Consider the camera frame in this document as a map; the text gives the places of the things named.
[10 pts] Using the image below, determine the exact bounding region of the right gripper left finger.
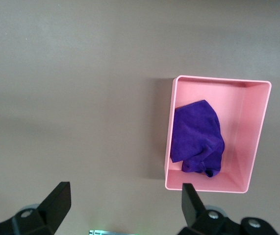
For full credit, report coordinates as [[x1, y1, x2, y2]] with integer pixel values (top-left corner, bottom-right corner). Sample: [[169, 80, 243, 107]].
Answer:
[[0, 181, 72, 235]]

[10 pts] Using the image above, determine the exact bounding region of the pink plastic box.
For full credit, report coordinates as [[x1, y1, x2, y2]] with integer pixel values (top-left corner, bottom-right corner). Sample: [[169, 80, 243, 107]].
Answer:
[[164, 74, 272, 195]]

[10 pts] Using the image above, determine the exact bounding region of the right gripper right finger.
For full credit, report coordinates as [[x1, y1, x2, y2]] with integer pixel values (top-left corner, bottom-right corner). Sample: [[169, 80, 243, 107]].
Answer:
[[176, 183, 278, 235]]

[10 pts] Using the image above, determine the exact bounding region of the purple cloth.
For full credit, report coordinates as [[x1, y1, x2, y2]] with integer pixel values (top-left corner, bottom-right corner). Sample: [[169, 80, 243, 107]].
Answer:
[[170, 99, 226, 178]]

